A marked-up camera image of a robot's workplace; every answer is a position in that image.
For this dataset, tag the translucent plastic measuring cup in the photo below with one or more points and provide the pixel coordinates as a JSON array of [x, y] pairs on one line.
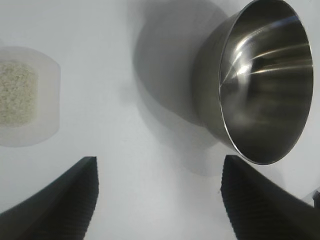
[[50, 100]]

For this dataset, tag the white rice grains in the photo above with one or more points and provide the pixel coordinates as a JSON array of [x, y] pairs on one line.
[[15, 95]]

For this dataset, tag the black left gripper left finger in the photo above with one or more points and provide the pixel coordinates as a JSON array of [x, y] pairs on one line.
[[62, 207]]

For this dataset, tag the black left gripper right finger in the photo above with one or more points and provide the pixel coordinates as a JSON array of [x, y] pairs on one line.
[[257, 210]]

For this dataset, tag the stainless steel mixing bowl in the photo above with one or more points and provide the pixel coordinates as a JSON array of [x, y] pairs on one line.
[[262, 87]]

